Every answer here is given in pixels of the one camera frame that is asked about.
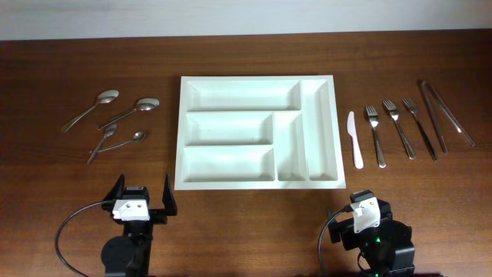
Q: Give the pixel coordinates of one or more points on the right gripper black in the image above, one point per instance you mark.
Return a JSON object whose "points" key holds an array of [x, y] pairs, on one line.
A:
{"points": [[345, 229]]}

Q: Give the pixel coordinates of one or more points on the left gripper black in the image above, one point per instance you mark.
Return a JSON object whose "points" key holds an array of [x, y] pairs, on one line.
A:
{"points": [[159, 215]]}

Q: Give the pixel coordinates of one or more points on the white plastic knife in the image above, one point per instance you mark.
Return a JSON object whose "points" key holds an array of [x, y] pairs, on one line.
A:
{"points": [[352, 131]]}

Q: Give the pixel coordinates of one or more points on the steel fork dark handle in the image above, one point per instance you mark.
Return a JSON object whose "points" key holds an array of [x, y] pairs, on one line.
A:
{"points": [[413, 109]]}

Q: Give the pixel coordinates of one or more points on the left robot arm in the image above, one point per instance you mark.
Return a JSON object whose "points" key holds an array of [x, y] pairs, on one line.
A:
{"points": [[129, 254]]}

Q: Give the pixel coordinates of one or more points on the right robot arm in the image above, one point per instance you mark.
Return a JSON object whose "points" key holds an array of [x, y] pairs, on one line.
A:
{"points": [[387, 248]]}

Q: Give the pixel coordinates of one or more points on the small steel teaspoon right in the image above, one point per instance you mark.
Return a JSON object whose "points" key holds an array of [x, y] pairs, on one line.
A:
{"points": [[138, 137]]}

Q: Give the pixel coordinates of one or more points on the small steel teaspoon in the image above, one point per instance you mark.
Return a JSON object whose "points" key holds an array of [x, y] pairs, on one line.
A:
{"points": [[109, 131], [138, 137]]}

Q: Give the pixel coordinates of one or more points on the small steel teaspoon left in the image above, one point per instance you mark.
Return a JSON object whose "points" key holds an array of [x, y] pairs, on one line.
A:
{"points": [[109, 131]]}

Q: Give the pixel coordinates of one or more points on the large steel spoon near tray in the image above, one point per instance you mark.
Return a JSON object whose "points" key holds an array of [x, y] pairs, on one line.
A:
{"points": [[143, 104]]}

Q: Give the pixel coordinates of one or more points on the large steel spoon far left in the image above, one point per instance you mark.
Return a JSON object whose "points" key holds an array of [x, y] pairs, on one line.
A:
{"points": [[103, 98]]}

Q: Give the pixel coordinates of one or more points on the white plastic cutlery tray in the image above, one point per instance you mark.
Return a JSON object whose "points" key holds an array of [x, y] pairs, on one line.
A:
{"points": [[258, 132]]}

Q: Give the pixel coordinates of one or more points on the steel tongs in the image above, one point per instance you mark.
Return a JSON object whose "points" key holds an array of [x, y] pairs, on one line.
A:
{"points": [[428, 92]]}

